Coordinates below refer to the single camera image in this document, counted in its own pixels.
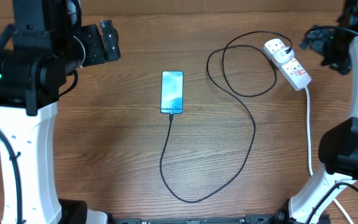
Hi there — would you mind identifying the blue Galaxy smartphone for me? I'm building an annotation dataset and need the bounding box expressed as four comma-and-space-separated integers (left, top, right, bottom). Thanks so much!
160, 71, 184, 114

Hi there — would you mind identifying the black charger cable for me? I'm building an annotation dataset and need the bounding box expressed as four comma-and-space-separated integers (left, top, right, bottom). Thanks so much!
159, 30, 293, 204

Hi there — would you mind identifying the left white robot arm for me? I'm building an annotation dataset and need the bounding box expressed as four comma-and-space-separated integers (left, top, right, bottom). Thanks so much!
0, 0, 121, 224

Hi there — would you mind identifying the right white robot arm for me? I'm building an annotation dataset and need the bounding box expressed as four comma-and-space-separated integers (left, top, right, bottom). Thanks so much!
269, 0, 358, 223

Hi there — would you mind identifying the white charger plug adapter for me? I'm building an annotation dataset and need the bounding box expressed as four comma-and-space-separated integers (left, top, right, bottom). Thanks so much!
273, 47, 295, 66

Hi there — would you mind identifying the white power strip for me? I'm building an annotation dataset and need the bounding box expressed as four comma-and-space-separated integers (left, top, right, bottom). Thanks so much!
264, 39, 311, 91

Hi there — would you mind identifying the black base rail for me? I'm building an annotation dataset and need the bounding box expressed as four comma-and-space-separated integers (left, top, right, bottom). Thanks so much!
110, 213, 331, 224

